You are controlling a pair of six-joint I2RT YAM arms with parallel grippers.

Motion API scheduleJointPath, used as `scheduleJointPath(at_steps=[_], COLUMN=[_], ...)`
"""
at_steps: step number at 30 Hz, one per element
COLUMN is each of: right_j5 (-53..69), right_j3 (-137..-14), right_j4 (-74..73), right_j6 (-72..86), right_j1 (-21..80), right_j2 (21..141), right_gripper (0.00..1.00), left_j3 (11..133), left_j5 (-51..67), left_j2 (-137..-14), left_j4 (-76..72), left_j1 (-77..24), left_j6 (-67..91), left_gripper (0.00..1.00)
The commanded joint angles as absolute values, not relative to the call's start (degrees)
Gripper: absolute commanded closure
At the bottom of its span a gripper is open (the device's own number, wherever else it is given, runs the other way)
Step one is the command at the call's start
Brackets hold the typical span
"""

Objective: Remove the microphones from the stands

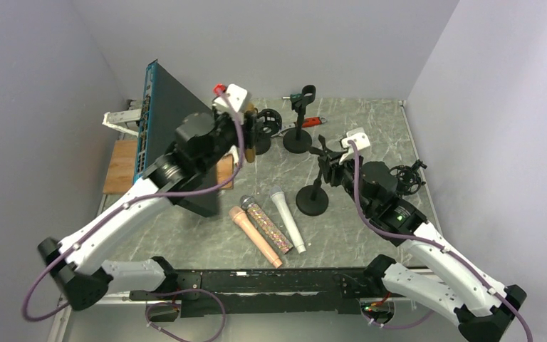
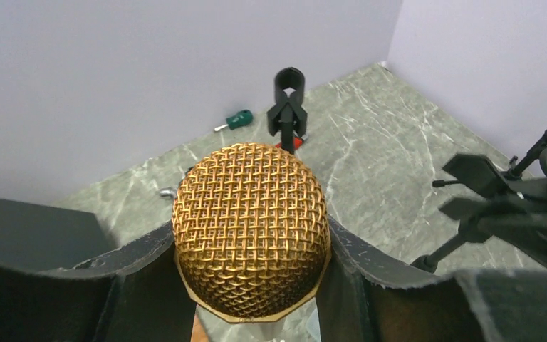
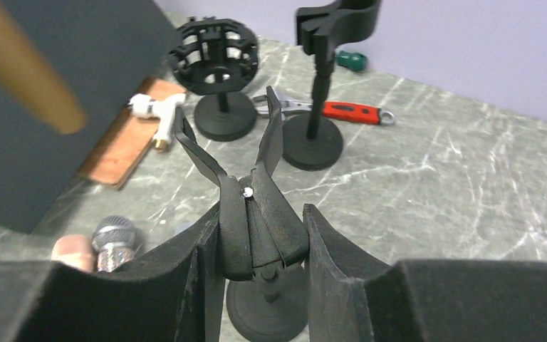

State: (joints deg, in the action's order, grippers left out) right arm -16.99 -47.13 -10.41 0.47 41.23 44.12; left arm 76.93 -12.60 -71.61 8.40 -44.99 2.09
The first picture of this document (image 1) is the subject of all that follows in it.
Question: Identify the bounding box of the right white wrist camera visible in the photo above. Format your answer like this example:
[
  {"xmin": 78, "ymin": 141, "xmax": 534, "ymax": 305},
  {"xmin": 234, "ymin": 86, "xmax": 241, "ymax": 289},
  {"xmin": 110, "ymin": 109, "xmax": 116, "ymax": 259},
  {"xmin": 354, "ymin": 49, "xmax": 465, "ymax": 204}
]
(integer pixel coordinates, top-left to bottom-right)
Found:
[{"xmin": 339, "ymin": 127, "xmax": 370, "ymax": 164}]

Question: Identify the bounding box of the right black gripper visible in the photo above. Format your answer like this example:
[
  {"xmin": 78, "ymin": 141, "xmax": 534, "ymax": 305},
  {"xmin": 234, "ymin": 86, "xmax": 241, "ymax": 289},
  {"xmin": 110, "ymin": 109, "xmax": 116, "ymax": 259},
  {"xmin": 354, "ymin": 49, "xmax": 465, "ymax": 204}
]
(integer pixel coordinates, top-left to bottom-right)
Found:
[{"xmin": 320, "ymin": 148, "xmax": 373, "ymax": 215}]

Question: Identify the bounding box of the green handled screwdriver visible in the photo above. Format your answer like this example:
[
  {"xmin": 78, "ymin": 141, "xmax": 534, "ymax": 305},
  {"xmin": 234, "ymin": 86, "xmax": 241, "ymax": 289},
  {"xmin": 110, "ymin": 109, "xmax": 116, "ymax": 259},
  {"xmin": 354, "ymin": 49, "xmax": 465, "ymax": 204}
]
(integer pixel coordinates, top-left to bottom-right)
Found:
[{"xmin": 281, "ymin": 93, "xmax": 303, "ymax": 103}]

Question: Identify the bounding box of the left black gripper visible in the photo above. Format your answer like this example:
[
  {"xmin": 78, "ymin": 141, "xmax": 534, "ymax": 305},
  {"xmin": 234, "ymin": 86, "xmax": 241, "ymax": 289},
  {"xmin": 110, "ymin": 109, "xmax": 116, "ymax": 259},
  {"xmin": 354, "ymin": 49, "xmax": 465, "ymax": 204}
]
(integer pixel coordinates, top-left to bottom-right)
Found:
[{"xmin": 199, "ymin": 98, "xmax": 264, "ymax": 175}]

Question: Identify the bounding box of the red handled adjustable wrench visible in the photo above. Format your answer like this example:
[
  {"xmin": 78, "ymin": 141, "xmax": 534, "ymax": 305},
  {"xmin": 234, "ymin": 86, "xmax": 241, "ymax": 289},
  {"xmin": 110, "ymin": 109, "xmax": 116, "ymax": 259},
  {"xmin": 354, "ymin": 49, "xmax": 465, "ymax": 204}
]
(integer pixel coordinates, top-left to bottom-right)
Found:
[{"xmin": 271, "ymin": 115, "xmax": 328, "ymax": 140}]

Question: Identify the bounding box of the pink microphone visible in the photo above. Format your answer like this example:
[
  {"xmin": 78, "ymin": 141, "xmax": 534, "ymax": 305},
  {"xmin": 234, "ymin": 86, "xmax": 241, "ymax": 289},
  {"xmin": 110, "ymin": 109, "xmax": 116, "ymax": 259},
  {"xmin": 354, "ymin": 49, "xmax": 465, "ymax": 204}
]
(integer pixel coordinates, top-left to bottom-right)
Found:
[{"xmin": 229, "ymin": 206, "xmax": 283, "ymax": 269}]

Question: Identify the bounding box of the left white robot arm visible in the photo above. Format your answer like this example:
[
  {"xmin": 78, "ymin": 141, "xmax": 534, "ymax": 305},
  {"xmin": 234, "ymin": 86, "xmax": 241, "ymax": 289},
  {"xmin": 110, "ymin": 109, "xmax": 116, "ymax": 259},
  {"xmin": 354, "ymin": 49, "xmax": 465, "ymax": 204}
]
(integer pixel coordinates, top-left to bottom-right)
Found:
[{"xmin": 38, "ymin": 110, "xmax": 258, "ymax": 311}]

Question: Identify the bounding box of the white microphone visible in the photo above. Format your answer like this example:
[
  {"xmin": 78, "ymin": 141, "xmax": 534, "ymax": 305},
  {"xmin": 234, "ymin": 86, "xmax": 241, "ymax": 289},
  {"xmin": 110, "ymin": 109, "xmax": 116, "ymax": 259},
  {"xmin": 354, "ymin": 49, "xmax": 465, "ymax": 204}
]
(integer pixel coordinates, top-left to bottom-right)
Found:
[{"xmin": 269, "ymin": 185, "xmax": 306, "ymax": 254}]

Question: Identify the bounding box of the black tripod shock-mount stand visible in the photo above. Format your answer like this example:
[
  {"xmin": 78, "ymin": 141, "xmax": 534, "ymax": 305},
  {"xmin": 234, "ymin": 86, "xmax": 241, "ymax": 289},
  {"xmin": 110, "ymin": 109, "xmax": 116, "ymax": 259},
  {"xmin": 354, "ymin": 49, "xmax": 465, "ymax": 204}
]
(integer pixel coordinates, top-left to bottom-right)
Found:
[{"xmin": 390, "ymin": 160, "xmax": 427, "ymax": 197}]

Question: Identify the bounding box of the glitter microphone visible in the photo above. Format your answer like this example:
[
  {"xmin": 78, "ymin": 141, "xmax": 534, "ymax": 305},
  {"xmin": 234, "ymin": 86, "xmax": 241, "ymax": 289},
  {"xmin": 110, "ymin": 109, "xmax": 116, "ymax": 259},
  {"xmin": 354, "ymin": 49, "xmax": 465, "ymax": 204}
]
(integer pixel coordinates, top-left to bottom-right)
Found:
[{"xmin": 240, "ymin": 195, "xmax": 293, "ymax": 254}]

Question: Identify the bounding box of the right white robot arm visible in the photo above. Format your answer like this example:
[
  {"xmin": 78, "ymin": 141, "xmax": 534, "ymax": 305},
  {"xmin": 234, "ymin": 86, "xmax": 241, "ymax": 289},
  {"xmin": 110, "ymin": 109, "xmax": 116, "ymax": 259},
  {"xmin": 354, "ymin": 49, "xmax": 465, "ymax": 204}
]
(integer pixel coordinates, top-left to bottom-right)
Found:
[{"xmin": 318, "ymin": 152, "xmax": 533, "ymax": 341}]

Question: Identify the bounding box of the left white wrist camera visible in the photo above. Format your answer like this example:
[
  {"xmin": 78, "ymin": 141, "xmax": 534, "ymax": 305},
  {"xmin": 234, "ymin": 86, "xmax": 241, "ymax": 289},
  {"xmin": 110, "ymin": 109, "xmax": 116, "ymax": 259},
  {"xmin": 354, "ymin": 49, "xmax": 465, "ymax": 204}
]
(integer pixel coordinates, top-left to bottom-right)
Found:
[{"xmin": 212, "ymin": 83, "xmax": 251, "ymax": 125}]

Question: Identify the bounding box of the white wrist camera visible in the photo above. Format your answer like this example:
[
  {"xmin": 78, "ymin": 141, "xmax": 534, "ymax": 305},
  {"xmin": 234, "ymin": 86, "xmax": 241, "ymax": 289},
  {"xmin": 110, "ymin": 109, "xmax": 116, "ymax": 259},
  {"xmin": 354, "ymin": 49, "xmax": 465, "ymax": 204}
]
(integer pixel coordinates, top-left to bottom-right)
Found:
[
  {"xmin": 339, "ymin": 127, "xmax": 370, "ymax": 164},
  {"xmin": 212, "ymin": 83, "xmax": 251, "ymax": 125}
]

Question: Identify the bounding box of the wooden board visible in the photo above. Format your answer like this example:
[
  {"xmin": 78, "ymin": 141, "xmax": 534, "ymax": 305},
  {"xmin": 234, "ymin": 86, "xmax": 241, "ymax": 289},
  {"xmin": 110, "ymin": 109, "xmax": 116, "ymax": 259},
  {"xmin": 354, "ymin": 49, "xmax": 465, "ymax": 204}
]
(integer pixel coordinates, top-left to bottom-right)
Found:
[{"xmin": 103, "ymin": 139, "xmax": 234, "ymax": 195}]

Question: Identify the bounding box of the blue network switch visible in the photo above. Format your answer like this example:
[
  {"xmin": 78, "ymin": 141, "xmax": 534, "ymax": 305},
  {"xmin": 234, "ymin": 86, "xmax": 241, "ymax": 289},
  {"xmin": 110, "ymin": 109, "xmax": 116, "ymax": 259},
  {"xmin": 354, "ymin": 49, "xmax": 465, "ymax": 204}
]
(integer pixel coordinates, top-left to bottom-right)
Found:
[{"xmin": 129, "ymin": 60, "xmax": 217, "ymax": 198}]

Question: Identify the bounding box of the black shock-mount round-base stand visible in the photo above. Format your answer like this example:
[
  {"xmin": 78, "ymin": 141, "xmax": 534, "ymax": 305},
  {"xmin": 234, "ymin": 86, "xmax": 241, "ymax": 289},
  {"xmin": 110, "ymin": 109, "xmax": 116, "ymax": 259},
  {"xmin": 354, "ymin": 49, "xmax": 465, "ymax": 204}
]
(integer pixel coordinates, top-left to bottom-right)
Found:
[{"xmin": 255, "ymin": 108, "xmax": 282, "ymax": 155}]

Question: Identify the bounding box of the white bracket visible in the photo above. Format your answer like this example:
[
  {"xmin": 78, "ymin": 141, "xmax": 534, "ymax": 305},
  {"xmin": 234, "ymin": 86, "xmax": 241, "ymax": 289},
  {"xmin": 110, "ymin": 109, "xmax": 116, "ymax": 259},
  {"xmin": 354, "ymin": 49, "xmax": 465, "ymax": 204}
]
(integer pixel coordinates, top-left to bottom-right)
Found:
[{"xmin": 102, "ymin": 109, "xmax": 141, "ymax": 137}]

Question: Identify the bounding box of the gold microphone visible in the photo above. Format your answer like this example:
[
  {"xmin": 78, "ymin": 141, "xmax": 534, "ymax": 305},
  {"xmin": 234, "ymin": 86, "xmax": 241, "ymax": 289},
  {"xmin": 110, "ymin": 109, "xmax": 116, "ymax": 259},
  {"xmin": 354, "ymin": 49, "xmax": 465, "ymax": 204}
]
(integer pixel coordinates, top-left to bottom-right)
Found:
[{"xmin": 244, "ymin": 103, "xmax": 258, "ymax": 163}]

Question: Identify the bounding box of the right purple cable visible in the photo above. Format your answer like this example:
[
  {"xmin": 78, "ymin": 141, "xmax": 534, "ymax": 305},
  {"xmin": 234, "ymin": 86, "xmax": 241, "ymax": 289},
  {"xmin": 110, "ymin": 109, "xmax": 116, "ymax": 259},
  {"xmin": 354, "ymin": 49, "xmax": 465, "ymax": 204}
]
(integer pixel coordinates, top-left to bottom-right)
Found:
[{"xmin": 348, "ymin": 140, "xmax": 535, "ymax": 342}]

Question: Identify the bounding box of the black clip round-base stand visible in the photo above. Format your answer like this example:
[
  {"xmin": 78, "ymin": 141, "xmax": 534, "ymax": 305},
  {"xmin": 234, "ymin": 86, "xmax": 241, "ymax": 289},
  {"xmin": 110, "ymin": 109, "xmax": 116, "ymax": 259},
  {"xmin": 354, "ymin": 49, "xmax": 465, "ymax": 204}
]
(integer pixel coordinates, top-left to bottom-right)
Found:
[{"xmin": 283, "ymin": 85, "xmax": 316, "ymax": 154}]

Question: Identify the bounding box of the tall black mic stand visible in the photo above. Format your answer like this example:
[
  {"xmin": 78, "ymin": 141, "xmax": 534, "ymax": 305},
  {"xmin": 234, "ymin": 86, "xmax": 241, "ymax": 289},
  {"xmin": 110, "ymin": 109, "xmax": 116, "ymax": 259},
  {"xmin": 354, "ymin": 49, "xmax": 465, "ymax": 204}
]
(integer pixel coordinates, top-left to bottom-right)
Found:
[{"xmin": 296, "ymin": 135, "xmax": 343, "ymax": 217}]

